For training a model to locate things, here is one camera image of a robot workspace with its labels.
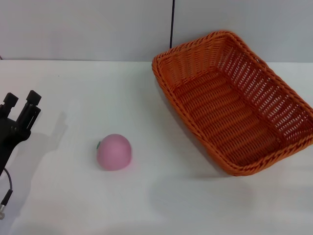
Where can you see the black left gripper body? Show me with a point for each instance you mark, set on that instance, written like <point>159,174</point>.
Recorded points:
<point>9,134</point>

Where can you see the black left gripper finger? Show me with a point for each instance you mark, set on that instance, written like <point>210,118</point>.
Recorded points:
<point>11,100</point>
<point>33,97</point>

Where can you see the pink peach toy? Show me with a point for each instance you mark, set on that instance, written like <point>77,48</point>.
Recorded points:
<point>115,153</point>

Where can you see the orange woven wicker basket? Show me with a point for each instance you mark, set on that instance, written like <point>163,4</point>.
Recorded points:
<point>220,110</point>

